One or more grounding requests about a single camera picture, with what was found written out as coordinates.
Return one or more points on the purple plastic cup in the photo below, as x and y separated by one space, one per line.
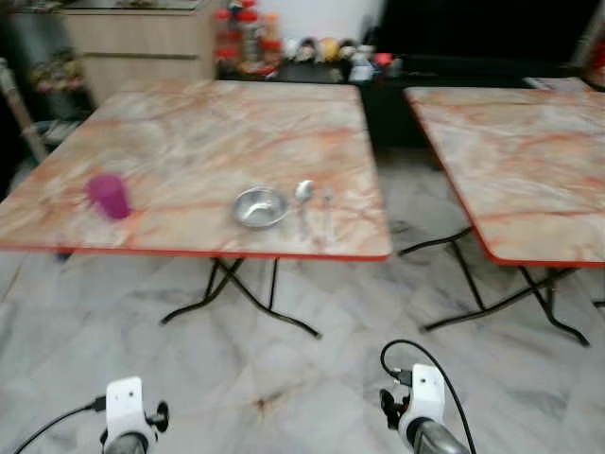
110 197

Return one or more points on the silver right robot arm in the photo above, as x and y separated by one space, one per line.
442 440

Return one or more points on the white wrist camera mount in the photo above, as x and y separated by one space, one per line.
125 402
425 397

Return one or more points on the black mouse plush figurine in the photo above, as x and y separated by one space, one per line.
312 50

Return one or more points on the orange snack jar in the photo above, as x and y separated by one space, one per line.
272 40

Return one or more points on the steel spoon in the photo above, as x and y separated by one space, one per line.
303 192

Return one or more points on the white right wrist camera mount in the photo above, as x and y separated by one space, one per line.
425 397

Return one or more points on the empty marble-print folding table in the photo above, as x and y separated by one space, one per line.
529 170

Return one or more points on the red-lidded snack jar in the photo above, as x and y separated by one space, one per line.
226 43
250 38

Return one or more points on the yellow plush figurine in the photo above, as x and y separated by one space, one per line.
331 50

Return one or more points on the small steel bowl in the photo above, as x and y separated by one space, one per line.
261 208

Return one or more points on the white plush figurine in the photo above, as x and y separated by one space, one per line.
293 50

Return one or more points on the marble-print folding table with tableware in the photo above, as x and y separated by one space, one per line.
208 142

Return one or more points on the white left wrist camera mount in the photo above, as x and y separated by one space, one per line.
125 402

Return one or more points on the cluster of small toys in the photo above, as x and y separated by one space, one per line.
57 74

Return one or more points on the dark plush figurine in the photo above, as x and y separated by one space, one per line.
350 51

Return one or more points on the dark shelf unit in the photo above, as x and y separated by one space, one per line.
28 38

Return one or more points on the black television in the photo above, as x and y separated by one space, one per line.
482 33

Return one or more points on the light wooden drawer cabinet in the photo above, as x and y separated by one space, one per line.
142 47

